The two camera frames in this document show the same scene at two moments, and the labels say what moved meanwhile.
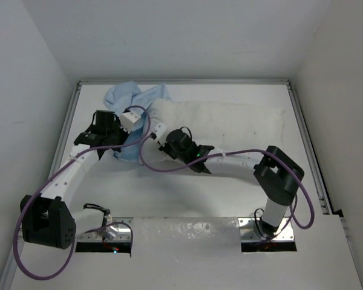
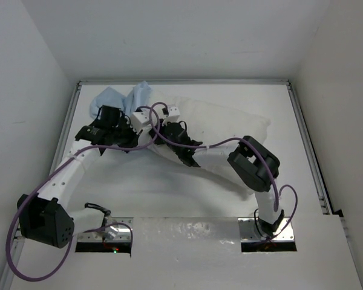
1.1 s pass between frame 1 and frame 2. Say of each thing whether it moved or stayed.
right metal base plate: stayed
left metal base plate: stayed
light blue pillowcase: moved
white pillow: moved
